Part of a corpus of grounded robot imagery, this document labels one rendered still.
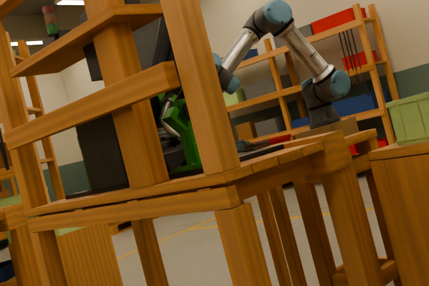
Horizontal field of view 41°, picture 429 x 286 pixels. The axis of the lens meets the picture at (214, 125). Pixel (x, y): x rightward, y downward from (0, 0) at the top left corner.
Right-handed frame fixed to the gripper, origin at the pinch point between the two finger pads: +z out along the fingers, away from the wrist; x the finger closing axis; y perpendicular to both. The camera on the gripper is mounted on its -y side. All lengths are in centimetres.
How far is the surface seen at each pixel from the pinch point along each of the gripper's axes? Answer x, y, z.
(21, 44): 65, 189, 247
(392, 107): -58, -9, -75
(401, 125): -63, -14, -74
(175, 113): 4.3, -24.4, -24.6
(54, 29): 56, 11, 10
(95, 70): 34.6, -5.6, 0.2
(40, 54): 56, -1, 16
